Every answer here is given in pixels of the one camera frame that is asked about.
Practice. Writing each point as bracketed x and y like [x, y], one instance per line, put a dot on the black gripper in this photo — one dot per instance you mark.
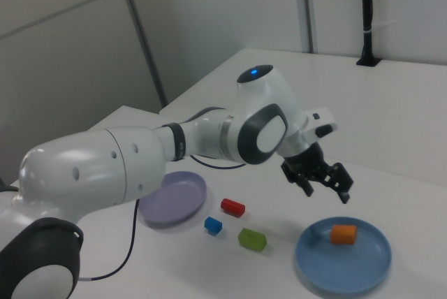
[307, 161]

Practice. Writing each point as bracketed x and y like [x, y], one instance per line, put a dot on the orange block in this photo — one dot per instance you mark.
[343, 234]

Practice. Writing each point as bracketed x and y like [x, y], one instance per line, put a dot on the green block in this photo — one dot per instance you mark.
[252, 239]

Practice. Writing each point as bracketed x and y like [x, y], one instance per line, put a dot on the red block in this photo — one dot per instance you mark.
[232, 207]

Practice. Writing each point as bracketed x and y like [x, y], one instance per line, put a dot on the blue block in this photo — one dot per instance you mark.
[213, 225]

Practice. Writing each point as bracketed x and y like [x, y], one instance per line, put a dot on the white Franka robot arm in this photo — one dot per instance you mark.
[87, 169]

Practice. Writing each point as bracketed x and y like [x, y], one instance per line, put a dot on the blue plate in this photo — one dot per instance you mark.
[342, 267]

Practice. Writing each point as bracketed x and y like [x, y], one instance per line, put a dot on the purple plate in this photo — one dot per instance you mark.
[178, 201]

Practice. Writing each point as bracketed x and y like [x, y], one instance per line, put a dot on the black pole with clamp base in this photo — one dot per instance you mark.
[366, 16]

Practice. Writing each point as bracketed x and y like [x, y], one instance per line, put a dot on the grey partition post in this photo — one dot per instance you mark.
[139, 26]
[309, 5]

